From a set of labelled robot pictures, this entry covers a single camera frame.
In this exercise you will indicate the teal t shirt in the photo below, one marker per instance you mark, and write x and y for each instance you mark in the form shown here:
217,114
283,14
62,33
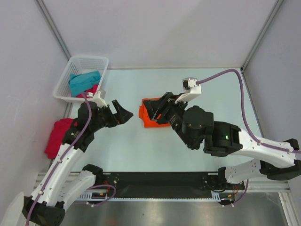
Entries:
80,83

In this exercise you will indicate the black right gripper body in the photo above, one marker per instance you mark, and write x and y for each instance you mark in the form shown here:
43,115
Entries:
172,112

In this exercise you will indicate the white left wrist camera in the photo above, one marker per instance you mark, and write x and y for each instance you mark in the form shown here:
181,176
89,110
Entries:
96,98

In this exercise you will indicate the white slotted cable duct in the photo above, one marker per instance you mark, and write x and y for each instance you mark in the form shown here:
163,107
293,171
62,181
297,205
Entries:
188,196

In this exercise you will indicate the white plastic mesh basket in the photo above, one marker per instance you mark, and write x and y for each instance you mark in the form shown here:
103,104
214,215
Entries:
82,73

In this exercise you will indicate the pink t shirt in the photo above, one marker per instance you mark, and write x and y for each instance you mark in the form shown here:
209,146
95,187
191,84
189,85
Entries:
90,92

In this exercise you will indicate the folded red t shirt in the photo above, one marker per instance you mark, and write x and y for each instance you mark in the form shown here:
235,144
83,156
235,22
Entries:
56,137

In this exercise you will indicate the aluminium frame rail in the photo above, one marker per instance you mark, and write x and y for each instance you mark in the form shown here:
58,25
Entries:
260,185

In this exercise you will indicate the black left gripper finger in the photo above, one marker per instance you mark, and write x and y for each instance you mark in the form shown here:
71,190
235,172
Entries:
127,116
119,109

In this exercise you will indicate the orange t shirt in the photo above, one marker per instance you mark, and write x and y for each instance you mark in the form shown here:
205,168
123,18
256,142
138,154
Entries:
143,115

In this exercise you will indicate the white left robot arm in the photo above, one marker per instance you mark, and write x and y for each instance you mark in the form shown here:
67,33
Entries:
49,202

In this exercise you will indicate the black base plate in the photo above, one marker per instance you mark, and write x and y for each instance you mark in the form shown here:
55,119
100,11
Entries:
168,185

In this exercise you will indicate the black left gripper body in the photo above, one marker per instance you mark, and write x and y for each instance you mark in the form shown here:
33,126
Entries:
106,117

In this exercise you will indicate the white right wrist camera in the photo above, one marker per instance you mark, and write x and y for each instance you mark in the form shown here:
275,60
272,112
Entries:
191,90

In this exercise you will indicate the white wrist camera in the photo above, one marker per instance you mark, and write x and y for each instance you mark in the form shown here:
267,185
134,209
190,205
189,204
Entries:
191,90
96,98

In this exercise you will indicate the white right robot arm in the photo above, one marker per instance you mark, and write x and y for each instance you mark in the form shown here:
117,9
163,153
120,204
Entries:
196,127

